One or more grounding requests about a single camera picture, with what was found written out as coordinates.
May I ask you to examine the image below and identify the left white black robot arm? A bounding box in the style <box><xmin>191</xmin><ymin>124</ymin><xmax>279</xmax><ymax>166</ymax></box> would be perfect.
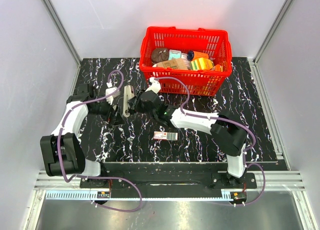
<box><xmin>40</xmin><ymin>84</ymin><xmax>124</xmax><ymax>188</ymax></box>

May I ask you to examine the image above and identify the light blue small box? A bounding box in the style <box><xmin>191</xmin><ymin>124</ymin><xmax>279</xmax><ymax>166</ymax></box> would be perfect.
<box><xmin>168</xmin><ymin>50</ymin><xmax>182</xmax><ymax>60</ymax></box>

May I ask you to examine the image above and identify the brown cardboard box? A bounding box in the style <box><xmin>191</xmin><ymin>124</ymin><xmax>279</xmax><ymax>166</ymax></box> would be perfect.
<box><xmin>153</xmin><ymin>58</ymin><xmax>190</xmax><ymax>70</ymax></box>

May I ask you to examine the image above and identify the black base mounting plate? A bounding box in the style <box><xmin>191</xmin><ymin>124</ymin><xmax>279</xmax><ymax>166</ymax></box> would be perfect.
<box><xmin>79</xmin><ymin>162</ymin><xmax>257</xmax><ymax>190</ymax></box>

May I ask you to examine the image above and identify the small staples box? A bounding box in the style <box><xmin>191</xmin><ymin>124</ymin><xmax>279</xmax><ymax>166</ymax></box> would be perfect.
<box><xmin>153</xmin><ymin>131</ymin><xmax>178</xmax><ymax>141</ymax></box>

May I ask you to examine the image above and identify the red plastic shopping basket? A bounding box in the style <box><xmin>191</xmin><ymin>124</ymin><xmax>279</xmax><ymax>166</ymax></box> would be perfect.
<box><xmin>139</xmin><ymin>27</ymin><xmax>233</xmax><ymax>96</ymax></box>

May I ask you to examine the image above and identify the brown round cookie pack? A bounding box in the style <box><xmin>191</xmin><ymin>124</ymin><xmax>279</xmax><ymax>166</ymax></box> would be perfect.
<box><xmin>151</xmin><ymin>48</ymin><xmax>170</xmax><ymax>64</ymax></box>

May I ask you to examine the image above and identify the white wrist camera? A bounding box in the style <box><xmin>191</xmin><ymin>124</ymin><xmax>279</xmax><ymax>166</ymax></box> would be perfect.
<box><xmin>145</xmin><ymin>77</ymin><xmax>161</xmax><ymax>94</ymax></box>
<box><xmin>105</xmin><ymin>82</ymin><xmax>120</xmax><ymax>104</ymax></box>

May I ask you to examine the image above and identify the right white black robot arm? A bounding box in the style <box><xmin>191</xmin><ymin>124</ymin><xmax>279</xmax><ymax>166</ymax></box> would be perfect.
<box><xmin>123</xmin><ymin>86</ymin><xmax>247</xmax><ymax>188</ymax></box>

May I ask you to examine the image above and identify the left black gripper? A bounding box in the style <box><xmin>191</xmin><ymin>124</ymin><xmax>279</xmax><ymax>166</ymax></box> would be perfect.
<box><xmin>89</xmin><ymin>94</ymin><xmax>126</xmax><ymax>126</ymax></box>

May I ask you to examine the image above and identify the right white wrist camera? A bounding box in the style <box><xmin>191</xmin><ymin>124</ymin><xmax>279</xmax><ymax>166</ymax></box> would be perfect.
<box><xmin>145</xmin><ymin>77</ymin><xmax>161</xmax><ymax>94</ymax></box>

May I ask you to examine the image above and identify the beige staple remover tool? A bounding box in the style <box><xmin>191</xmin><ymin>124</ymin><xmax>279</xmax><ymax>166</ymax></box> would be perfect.
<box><xmin>122</xmin><ymin>85</ymin><xmax>135</xmax><ymax>118</ymax></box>

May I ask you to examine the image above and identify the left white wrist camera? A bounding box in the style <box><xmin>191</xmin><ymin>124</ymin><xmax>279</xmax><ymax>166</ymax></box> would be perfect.
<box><xmin>105</xmin><ymin>82</ymin><xmax>120</xmax><ymax>104</ymax></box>

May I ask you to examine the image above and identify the yellow green striped box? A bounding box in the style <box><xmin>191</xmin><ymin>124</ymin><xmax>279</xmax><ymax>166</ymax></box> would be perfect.
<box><xmin>190</xmin><ymin>58</ymin><xmax>214</xmax><ymax>71</ymax></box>

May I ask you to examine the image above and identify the orange bottle blue cap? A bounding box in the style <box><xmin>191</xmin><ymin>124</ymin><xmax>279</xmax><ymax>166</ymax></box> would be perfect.
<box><xmin>187</xmin><ymin>50</ymin><xmax>209</xmax><ymax>61</ymax></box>

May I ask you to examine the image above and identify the orange small packet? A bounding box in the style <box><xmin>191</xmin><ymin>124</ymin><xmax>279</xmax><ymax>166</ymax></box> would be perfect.
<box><xmin>211</xmin><ymin>64</ymin><xmax>223</xmax><ymax>72</ymax></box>

